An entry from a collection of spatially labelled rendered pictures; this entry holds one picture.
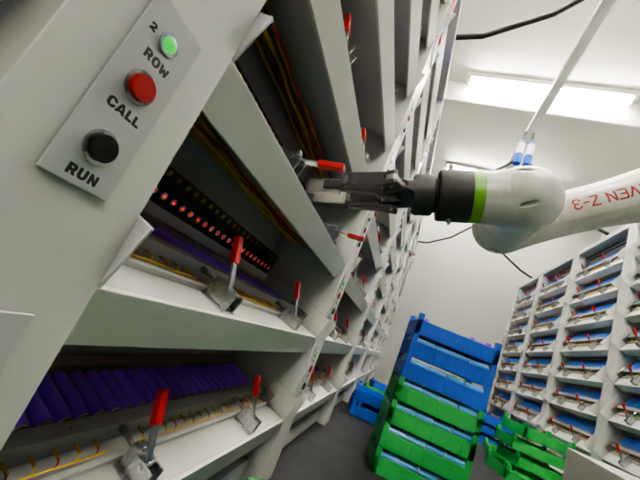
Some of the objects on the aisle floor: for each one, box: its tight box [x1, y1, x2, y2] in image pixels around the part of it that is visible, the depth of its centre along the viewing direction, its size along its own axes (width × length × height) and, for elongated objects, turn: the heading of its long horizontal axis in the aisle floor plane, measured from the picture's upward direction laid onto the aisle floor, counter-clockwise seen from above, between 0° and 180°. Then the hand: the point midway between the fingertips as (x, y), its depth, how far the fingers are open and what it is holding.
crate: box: [367, 430, 429, 480], centre depth 113 cm, size 30×20×8 cm
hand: (326, 190), depth 62 cm, fingers open, 3 cm apart
